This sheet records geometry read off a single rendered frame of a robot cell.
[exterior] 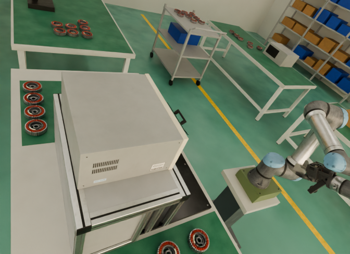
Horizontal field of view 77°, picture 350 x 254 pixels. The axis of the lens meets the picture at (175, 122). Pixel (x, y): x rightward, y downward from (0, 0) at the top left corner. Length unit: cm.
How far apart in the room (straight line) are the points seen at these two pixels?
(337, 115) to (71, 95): 131
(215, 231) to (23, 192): 101
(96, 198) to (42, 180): 53
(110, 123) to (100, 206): 29
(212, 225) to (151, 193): 58
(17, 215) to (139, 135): 71
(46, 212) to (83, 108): 59
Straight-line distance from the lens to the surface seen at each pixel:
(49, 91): 184
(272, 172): 155
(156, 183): 94
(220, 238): 139
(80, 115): 83
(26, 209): 128
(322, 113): 138
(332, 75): 726
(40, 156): 144
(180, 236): 130
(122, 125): 81
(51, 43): 243
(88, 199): 87
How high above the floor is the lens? 189
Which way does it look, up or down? 39 degrees down
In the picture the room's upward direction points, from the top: 24 degrees clockwise
